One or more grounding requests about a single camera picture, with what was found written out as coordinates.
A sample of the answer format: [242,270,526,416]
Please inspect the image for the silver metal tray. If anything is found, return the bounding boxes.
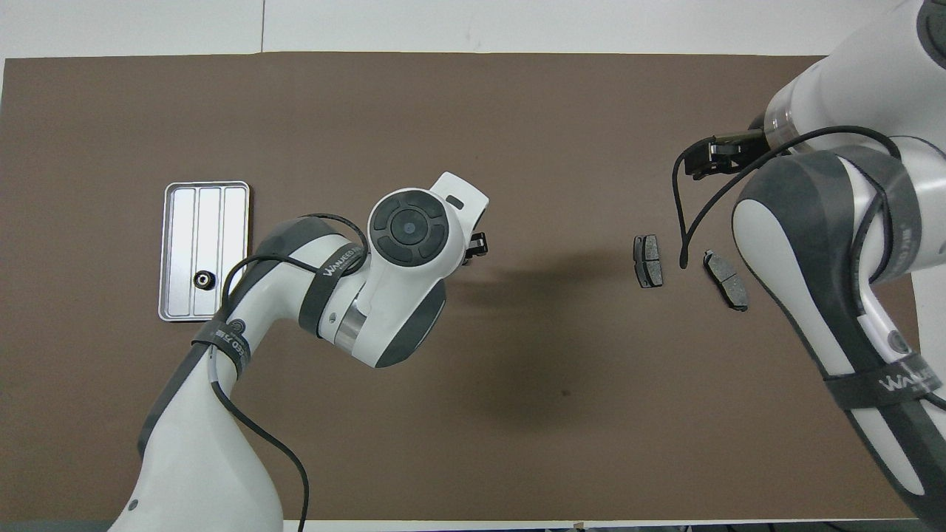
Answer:
[157,180,251,323]

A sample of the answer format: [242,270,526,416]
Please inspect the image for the grey brake pad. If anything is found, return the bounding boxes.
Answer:
[702,250,749,313]
[633,234,664,289]

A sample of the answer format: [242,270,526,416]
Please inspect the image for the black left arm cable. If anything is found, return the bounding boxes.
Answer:
[209,213,370,532]

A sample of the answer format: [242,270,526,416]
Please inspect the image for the brown table mat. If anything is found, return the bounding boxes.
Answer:
[0,52,939,522]

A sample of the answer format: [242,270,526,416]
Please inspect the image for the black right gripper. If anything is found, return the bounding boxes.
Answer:
[684,129,771,179]

